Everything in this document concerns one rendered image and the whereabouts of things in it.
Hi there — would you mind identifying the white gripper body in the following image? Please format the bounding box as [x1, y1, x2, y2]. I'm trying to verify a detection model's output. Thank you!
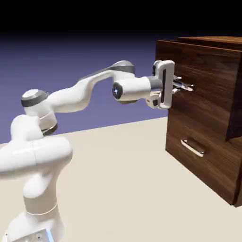
[156, 60, 175, 111]

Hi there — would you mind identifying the silver curved drawer handle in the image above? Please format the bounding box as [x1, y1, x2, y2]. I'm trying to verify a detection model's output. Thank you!
[180, 139, 205, 158]
[173, 80, 195, 92]

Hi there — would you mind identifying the dark wood drawer front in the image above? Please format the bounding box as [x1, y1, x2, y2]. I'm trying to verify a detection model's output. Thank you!
[165, 108, 238, 206]
[155, 39, 242, 142]

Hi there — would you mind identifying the dark wood cabinet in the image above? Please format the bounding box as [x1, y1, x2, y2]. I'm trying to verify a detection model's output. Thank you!
[165, 35, 242, 208]

